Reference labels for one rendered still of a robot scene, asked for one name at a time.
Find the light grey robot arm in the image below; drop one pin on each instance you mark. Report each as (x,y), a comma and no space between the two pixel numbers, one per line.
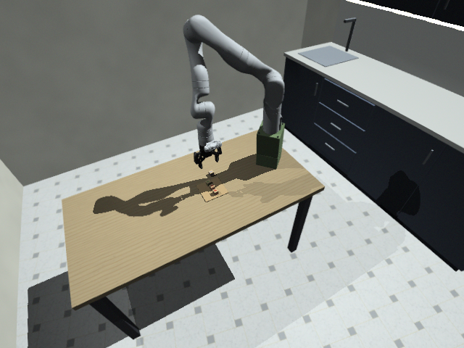
(200,29)

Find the beige flat mat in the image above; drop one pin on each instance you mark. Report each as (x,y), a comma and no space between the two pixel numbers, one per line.
(208,194)

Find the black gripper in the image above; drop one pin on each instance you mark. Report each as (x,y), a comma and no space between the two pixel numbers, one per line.
(201,155)

